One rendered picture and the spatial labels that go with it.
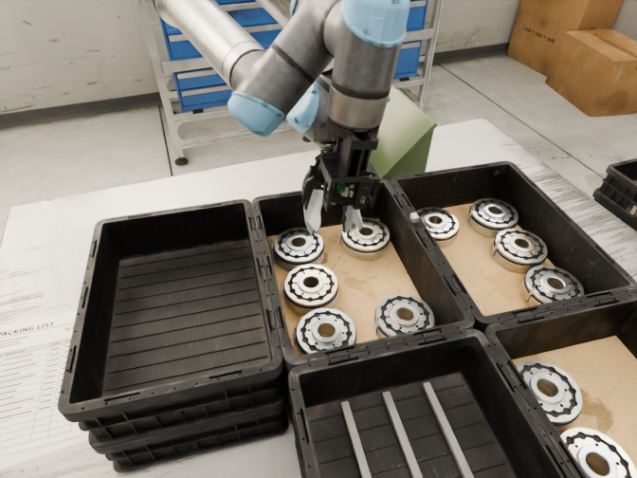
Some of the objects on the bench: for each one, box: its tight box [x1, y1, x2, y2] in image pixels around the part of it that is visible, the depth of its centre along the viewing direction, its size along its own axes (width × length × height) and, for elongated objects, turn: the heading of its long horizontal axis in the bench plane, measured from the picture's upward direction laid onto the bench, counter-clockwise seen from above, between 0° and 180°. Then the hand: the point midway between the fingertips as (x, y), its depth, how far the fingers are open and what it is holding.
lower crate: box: [88, 373, 289, 473], centre depth 83 cm, size 40×30×12 cm
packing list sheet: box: [0, 310, 89, 470], centre depth 83 cm, size 33×23×1 cm
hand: (328, 224), depth 71 cm, fingers open, 5 cm apart
